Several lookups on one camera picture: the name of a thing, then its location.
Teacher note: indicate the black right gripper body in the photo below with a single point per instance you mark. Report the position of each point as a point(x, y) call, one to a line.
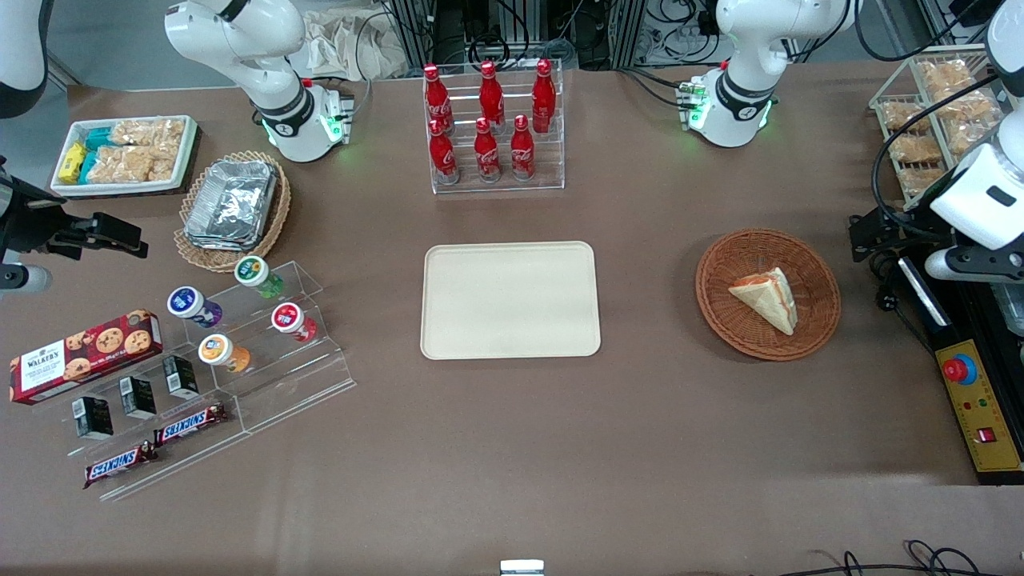
point(26, 222)

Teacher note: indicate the teal snack packet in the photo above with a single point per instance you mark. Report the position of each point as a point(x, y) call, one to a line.
point(86, 166)
point(98, 138)

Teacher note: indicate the brown round wicker basket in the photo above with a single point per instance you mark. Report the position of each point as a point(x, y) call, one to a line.
point(720, 296)

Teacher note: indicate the triangle sandwich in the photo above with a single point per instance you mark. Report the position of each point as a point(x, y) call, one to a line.
point(768, 300)

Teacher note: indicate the stack of foil trays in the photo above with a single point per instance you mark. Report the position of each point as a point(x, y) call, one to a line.
point(230, 204)

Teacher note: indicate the green drink cup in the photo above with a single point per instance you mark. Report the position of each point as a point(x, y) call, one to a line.
point(254, 274)

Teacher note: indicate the bagged pastry snack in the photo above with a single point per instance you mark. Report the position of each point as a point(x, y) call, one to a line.
point(946, 76)
point(914, 150)
point(968, 138)
point(920, 180)
point(906, 116)
point(970, 106)

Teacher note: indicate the white rectangular snack tray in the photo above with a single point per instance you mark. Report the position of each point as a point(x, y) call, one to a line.
point(180, 172)

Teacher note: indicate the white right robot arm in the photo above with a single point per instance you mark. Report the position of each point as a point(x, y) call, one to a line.
point(240, 48)

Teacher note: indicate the purple drink cup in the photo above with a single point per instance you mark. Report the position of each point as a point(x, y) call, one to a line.
point(188, 304)

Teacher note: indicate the yellow snack packet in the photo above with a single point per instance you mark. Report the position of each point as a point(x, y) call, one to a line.
point(72, 162)

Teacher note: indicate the tan oval wicker basket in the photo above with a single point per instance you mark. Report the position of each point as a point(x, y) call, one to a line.
point(276, 216)

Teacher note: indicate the aluminium frame rack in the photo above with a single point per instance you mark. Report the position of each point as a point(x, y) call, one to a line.
point(456, 24)

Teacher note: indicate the beige plastic tray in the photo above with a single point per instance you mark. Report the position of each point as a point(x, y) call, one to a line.
point(510, 300)

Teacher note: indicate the yellow emergency stop box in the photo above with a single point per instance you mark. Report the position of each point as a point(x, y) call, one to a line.
point(980, 416)

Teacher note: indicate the clear acrylic stepped stand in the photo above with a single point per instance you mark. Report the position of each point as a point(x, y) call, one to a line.
point(296, 376)

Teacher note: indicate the red Walkers cookie box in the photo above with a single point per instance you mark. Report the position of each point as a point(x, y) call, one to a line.
point(80, 358)

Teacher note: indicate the small black box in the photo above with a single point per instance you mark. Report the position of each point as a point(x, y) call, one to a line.
point(138, 398)
point(181, 378)
point(94, 418)

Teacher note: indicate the Snickers chocolate bar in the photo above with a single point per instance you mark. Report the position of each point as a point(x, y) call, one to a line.
point(120, 464)
point(190, 424)

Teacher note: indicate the clear acrylic bottle rack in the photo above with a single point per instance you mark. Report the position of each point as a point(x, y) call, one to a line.
point(552, 160)

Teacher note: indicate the crumpled clear plastic bag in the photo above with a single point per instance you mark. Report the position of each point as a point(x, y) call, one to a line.
point(352, 44)

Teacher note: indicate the orange drink cup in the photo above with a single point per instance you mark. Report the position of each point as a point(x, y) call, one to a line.
point(218, 350)

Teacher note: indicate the red cola bottle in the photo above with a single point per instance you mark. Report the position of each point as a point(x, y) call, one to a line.
point(491, 96)
point(436, 100)
point(522, 152)
point(486, 156)
point(544, 96)
point(442, 156)

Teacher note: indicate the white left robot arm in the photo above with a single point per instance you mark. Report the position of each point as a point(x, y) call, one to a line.
point(740, 48)

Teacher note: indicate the red drink cup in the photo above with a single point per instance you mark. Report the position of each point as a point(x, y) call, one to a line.
point(288, 318)

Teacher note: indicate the clear bag of rice crackers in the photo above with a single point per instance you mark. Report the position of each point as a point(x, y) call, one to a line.
point(148, 132)
point(128, 164)

